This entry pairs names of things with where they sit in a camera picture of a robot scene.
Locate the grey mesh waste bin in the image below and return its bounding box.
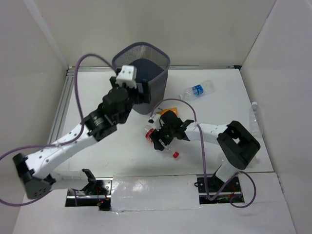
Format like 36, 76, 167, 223
112, 42, 171, 115

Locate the orange juice bottle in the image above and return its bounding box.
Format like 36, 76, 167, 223
156, 107, 178, 116

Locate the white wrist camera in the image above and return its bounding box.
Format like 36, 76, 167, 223
148, 114, 161, 130
116, 65, 137, 89

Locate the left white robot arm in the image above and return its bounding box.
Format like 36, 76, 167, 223
13, 77, 151, 199

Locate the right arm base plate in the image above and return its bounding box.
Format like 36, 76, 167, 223
195, 175, 245, 204

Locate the red label plastic bottle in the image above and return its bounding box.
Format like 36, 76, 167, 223
144, 125, 180, 159

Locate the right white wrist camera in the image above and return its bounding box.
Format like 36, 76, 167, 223
148, 114, 161, 130

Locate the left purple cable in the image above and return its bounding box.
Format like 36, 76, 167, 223
0, 54, 120, 207

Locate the clear bottle blue label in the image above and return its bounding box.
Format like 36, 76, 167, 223
179, 80, 215, 101

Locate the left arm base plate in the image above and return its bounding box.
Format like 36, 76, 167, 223
65, 177, 113, 212

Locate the aluminium frame rail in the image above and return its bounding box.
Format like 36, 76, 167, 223
40, 65, 242, 171

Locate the crushed bottle green label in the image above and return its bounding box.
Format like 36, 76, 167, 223
217, 153, 259, 167

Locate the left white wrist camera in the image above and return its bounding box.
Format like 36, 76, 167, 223
116, 65, 137, 89

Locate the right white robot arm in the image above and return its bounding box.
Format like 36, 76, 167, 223
146, 111, 260, 191

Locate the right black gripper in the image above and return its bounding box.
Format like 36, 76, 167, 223
150, 121, 176, 151

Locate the clear bottle white cap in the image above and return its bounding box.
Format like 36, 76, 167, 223
249, 101, 263, 137

